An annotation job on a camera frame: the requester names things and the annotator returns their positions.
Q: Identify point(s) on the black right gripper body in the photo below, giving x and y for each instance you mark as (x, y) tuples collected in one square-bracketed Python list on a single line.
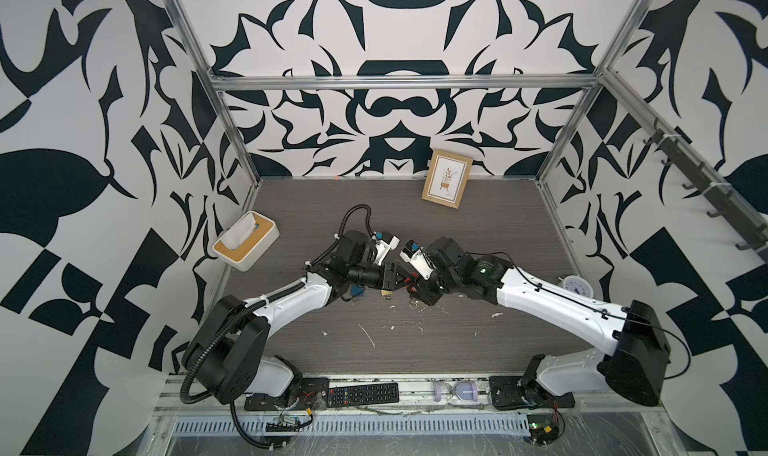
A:
[(431, 289)]

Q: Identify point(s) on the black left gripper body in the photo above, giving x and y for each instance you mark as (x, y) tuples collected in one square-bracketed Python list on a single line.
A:
[(370, 275)]

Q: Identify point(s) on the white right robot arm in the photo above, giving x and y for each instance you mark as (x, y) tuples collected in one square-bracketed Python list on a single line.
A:
[(630, 350)]

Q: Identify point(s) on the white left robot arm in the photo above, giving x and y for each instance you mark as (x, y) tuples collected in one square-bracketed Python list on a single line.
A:
[(226, 359)]

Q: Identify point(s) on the purple hourglass timer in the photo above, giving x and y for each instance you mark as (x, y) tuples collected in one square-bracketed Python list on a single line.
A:
[(464, 390)]

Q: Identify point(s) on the black remote control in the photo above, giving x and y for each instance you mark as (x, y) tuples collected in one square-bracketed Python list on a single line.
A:
[(363, 395)]

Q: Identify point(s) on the white alarm clock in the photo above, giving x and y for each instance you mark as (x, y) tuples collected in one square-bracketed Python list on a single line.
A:
[(578, 285)]

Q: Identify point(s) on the white tissue box wooden lid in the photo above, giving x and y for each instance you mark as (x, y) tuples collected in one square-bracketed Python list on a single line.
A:
[(246, 241)]

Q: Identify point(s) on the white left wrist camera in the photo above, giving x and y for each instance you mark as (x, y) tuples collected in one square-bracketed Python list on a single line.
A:
[(384, 243)]

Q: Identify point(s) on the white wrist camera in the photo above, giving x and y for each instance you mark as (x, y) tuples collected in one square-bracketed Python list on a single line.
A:
[(414, 255), (384, 243)]

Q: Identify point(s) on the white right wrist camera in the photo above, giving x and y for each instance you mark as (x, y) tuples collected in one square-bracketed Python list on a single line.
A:
[(414, 255)]

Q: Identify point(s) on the wooden picture frame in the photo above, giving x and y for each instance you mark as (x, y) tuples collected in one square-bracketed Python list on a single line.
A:
[(447, 177)]

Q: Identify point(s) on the small wired circuit board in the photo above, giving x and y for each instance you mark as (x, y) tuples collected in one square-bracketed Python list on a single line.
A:
[(287, 423)]

